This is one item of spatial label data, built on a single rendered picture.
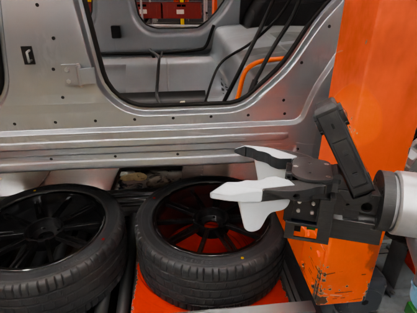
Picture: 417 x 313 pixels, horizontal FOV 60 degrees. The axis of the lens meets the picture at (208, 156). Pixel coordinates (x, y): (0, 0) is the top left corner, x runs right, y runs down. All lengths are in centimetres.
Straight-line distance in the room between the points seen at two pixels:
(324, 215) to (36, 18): 112
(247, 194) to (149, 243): 108
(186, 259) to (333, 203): 99
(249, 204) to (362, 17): 59
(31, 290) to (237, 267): 71
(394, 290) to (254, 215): 144
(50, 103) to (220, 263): 84
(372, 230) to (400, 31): 50
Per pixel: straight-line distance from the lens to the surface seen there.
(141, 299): 158
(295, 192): 40
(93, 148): 143
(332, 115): 41
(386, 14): 85
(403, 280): 179
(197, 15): 495
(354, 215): 47
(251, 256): 139
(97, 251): 146
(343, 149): 42
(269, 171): 51
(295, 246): 137
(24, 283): 144
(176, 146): 139
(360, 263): 118
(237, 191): 39
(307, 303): 143
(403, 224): 45
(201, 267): 134
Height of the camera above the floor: 146
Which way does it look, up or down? 29 degrees down
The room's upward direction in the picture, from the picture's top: straight up
